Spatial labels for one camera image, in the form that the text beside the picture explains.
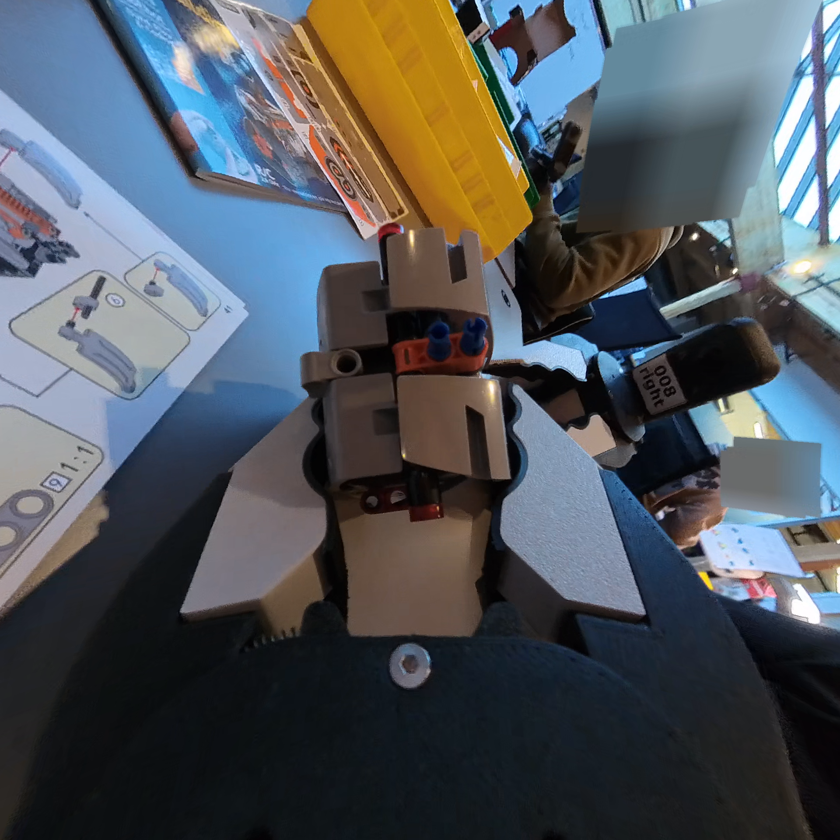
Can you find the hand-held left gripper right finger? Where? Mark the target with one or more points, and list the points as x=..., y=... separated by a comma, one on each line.
x=565, y=538

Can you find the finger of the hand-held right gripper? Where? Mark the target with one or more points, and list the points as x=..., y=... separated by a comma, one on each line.
x=597, y=427

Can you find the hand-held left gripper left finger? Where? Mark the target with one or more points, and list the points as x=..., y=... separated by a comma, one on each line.
x=256, y=525

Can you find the grey building block robot body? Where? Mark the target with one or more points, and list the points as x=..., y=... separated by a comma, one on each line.
x=446, y=420

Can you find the yellow plastic bin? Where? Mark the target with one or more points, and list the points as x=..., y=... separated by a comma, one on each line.
x=420, y=105

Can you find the grey desk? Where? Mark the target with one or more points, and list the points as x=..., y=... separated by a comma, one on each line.
x=158, y=184

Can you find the dark office chair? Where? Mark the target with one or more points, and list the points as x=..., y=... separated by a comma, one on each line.
x=637, y=322

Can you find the open instruction manual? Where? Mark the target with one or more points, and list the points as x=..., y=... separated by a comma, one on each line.
x=92, y=341

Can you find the whiteboard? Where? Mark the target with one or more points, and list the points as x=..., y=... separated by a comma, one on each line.
x=578, y=79

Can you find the green plastic bin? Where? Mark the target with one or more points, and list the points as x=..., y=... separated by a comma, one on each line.
x=509, y=118

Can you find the brown cardboard cutout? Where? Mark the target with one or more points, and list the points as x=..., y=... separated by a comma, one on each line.
x=532, y=24

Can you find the robot sticker sheet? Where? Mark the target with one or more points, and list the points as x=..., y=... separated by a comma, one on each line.
x=315, y=118

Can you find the blue instruction booklet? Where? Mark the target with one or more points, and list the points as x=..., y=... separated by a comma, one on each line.
x=184, y=79

